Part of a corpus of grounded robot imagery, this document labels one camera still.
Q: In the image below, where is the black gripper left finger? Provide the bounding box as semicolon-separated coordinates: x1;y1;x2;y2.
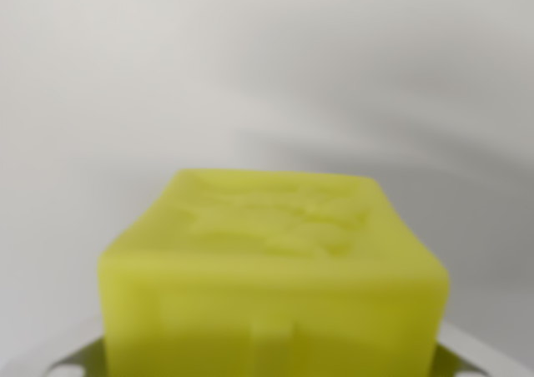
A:
39;314;110;377

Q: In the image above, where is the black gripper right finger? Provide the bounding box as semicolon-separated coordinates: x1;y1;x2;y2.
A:
431;320;534;377

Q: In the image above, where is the yellow plastic cube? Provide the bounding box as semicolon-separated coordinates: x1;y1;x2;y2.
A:
96;167;451;377

